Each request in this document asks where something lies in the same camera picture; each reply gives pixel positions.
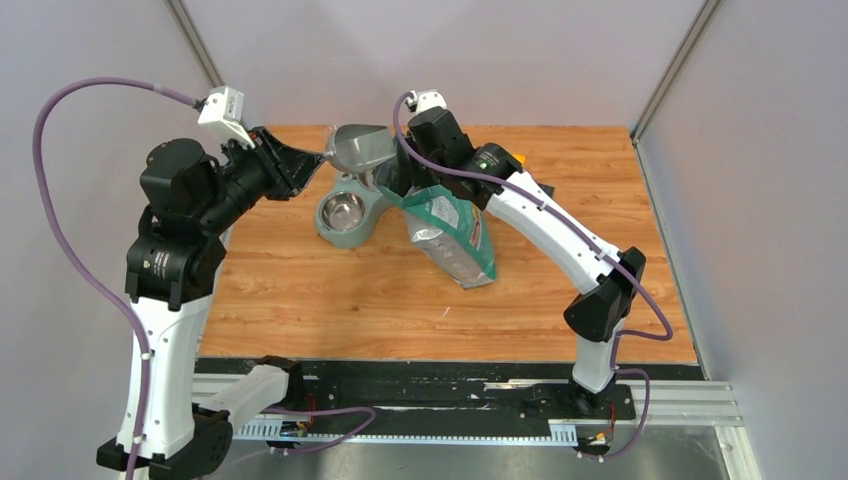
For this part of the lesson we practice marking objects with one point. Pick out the slotted grey cable duct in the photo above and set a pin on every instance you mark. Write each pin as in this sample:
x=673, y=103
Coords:
x=421, y=427

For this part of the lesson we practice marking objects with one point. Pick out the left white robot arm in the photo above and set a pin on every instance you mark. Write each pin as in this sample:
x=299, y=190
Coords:
x=193, y=199

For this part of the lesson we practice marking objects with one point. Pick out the dark grey building baseplate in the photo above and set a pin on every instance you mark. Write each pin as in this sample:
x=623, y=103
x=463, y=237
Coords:
x=546, y=189

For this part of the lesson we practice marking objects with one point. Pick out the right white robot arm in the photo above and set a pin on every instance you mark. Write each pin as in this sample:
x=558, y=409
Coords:
x=606, y=278

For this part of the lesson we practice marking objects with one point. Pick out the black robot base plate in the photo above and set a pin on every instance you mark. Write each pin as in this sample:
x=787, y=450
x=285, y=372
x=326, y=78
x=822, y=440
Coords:
x=540, y=390

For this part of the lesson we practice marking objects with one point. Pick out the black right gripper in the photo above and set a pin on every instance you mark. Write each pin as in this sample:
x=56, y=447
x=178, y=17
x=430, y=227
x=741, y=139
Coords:
x=420, y=178

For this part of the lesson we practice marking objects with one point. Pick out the green pet food bag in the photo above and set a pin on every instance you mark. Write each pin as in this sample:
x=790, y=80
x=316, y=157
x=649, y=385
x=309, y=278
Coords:
x=452, y=232

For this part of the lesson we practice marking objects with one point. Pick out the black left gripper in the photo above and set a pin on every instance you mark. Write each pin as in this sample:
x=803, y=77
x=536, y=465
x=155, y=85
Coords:
x=291, y=167

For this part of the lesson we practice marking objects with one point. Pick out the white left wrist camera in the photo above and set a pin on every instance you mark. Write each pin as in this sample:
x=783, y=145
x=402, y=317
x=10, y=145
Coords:
x=221, y=117

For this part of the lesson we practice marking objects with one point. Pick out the grey metal food scoop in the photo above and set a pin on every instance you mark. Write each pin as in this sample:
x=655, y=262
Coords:
x=358, y=148

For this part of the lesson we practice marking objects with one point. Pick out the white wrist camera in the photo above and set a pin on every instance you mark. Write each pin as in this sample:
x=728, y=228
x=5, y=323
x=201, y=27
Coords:
x=420, y=101
x=221, y=117

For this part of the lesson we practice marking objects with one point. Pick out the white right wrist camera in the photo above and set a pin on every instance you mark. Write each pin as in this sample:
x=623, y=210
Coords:
x=420, y=101

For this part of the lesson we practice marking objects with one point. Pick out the teal double pet bowl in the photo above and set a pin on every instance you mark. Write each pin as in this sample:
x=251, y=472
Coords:
x=348, y=215

